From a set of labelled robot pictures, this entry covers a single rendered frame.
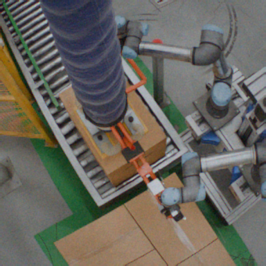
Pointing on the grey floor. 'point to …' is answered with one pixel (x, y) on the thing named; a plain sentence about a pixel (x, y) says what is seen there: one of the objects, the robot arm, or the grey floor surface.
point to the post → (158, 80)
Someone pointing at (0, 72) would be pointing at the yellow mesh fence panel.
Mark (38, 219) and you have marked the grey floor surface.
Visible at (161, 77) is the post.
